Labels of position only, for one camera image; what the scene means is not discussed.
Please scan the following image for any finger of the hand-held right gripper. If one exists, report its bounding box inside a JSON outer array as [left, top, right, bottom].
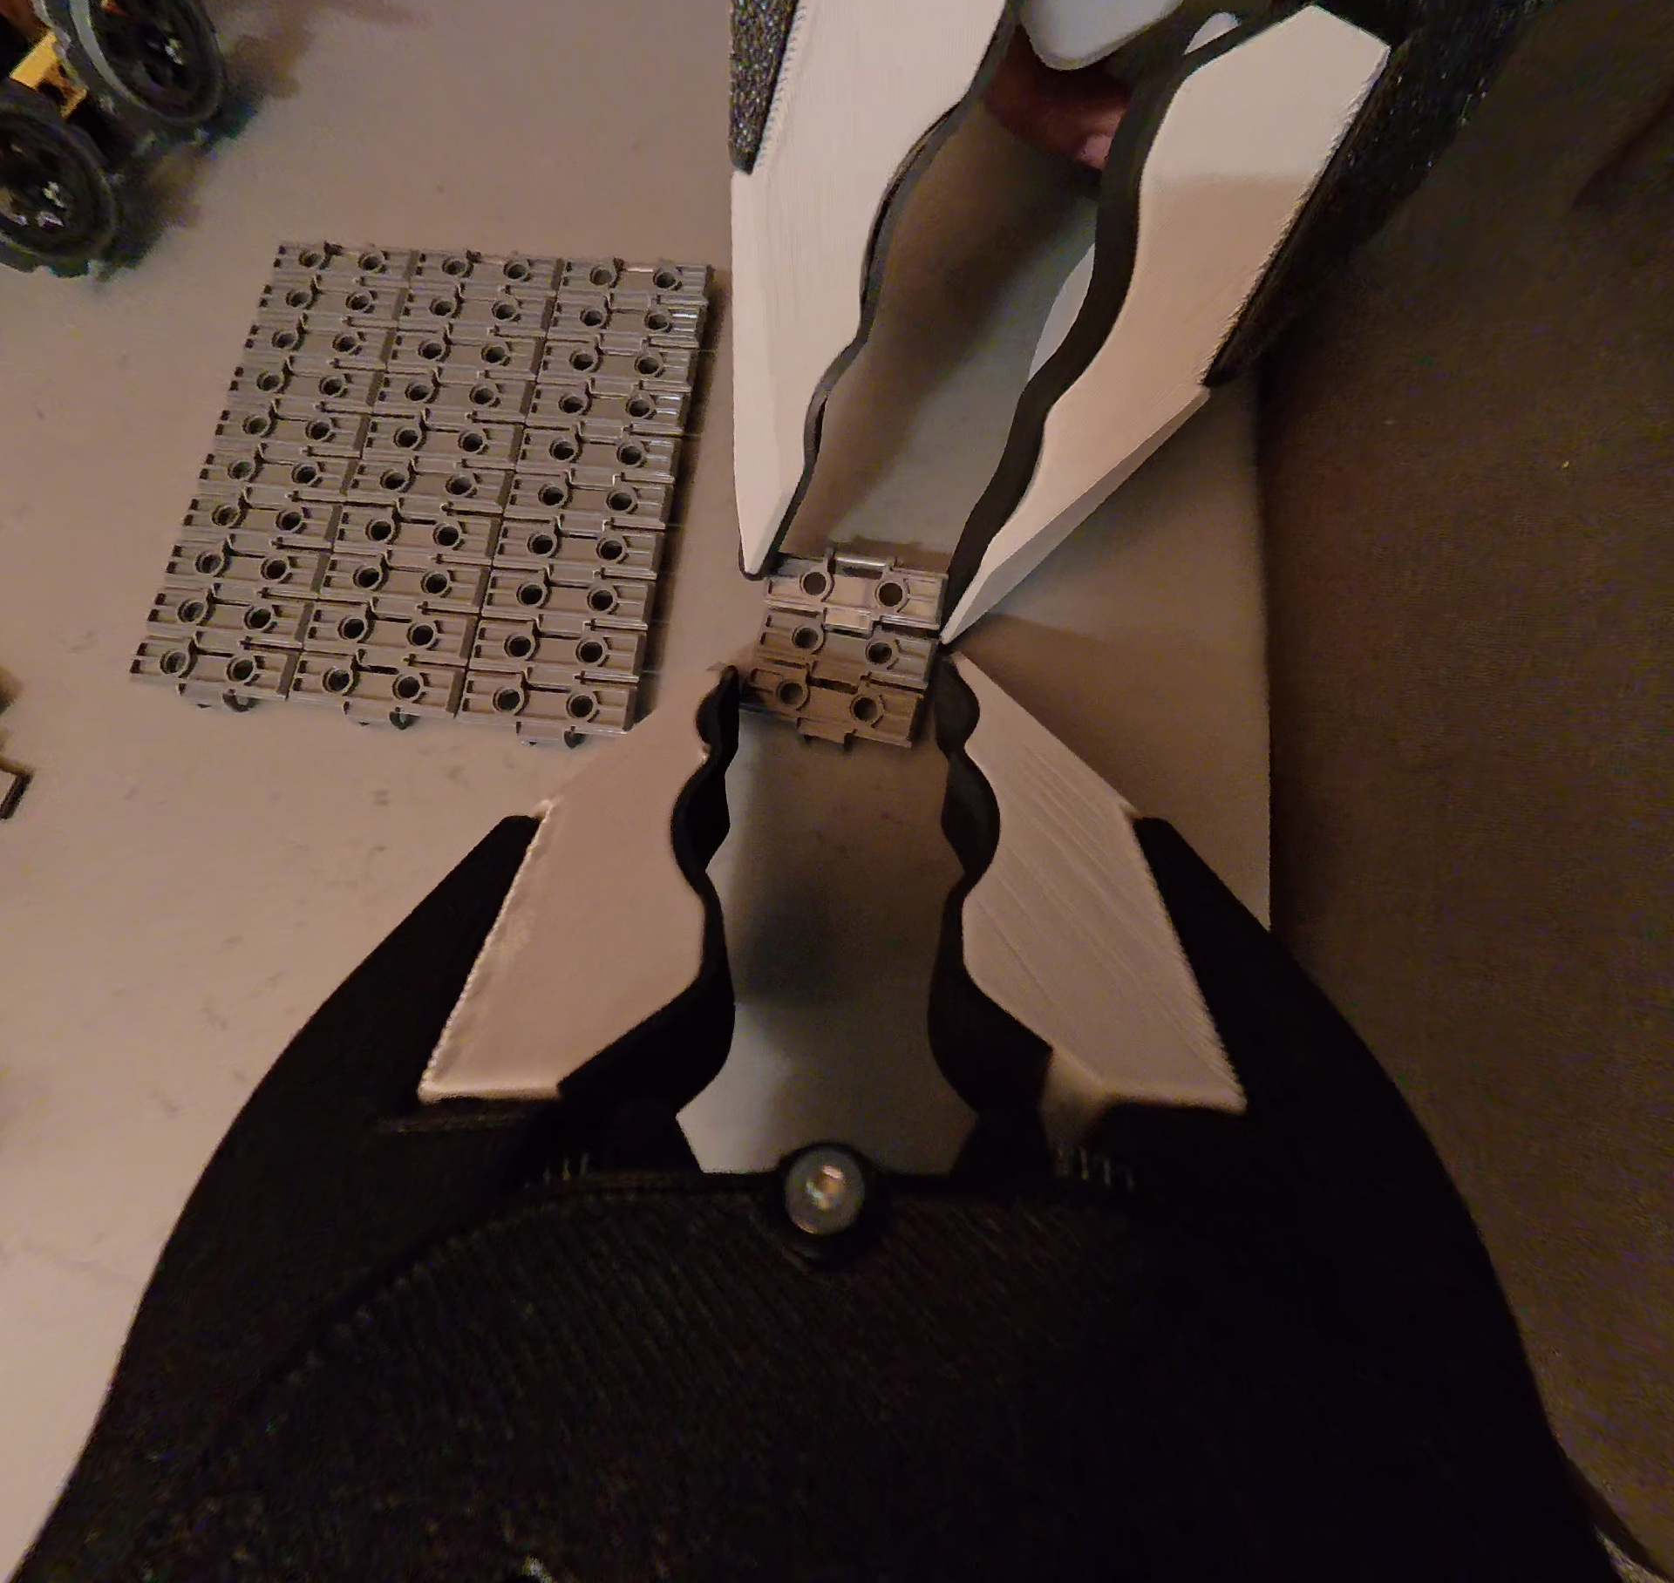
[[941, 6, 1391, 641], [728, 0, 1016, 583]]

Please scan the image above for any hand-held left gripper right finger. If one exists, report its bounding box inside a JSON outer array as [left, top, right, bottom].
[[926, 653, 1246, 1150]]

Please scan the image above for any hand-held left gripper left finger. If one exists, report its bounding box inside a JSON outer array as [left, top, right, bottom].
[[418, 664, 742, 1103]]

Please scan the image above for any person's right hand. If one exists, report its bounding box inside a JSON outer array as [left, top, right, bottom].
[[987, 33, 1142, 181]]

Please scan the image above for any mat of joined track links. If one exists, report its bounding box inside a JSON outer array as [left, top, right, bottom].
[[130, 238, 715, 747]]

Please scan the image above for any yellow black toy vehicle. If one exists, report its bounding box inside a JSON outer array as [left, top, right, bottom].
[[0, 0, 230, 277]]

